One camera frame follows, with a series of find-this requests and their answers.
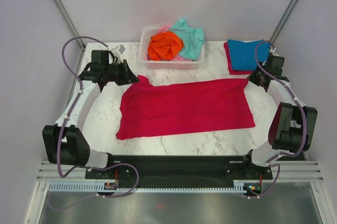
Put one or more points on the folded red t shirt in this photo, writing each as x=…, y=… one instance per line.
x=229, y=63

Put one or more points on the pink t shirt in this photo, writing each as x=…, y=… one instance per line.
x=163, y=29

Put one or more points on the folded blue t shirt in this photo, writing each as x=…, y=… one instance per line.
x=263, y=51

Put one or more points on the left aluminium frame post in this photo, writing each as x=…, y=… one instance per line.
x=66, y=17

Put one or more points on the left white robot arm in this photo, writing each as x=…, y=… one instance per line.
x=64, y=141

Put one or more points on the aluminium frame post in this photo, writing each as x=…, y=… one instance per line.
x=66, y=17
x=284, y=19

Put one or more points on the white cable duct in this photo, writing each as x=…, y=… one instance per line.
x=110, y=186

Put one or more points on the right aluminium frame post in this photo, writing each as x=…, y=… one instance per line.
x=284, y=19

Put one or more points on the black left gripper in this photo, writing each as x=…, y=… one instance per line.
x=128, y=76

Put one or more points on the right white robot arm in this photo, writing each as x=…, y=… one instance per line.
x=292, y=127

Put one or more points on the crimson red t shirt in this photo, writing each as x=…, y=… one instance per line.
x=153, y=111

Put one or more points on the pink plastic laundry basket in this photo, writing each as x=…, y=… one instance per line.
x=176, y=63

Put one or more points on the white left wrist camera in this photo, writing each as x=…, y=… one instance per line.
x=116, y=53

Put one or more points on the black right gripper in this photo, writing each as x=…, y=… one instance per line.
x=251, y=78

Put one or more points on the orange t shirt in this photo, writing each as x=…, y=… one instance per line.
x=164, y=46

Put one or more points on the teal t shirt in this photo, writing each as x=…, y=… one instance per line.
x=192, y=37

